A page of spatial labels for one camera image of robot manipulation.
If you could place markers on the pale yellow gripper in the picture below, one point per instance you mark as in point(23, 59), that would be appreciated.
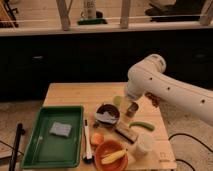
point(130, 103)

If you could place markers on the blue-grey sponge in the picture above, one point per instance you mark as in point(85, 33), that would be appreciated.
point(60, 129)

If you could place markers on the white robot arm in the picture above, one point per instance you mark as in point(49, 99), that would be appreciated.
point(147, 75)

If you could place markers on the light green cup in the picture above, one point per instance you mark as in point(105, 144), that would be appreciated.
point(117, 100)

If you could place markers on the dark bowl with cloth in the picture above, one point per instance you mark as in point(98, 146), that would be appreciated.
point(106, 115)

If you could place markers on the green chili pepper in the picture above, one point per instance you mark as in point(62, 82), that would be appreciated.
point(145, 125)

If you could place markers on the brown dried bunch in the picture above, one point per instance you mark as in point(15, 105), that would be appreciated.
point(154, 99)

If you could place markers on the brown rectangular brush block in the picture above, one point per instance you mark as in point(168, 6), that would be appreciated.
point(126, 132)

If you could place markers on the white plastic cup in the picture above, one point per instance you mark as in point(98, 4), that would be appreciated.
point(144, 144)

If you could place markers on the small orange fruit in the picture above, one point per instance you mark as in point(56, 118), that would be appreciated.
point(97, 139)

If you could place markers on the orange bowl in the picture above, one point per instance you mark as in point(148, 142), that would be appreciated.
point(108, 147)

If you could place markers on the yellow corn cob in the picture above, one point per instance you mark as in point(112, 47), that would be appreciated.
point(110, 158)

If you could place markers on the green flat item on shelf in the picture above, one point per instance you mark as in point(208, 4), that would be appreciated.
point(92, 21)

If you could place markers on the white mug on shelf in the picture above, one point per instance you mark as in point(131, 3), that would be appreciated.
point(89, 9)

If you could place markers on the green plastic tray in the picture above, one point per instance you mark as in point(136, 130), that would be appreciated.
point(46, 150)

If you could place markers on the wooden railing shelf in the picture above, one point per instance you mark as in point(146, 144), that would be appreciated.
point(38, 17)

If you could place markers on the black pole stand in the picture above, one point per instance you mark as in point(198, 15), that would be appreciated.
point(19, 132)

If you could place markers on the white handled spatula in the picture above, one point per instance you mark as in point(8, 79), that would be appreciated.
point(88, 158)

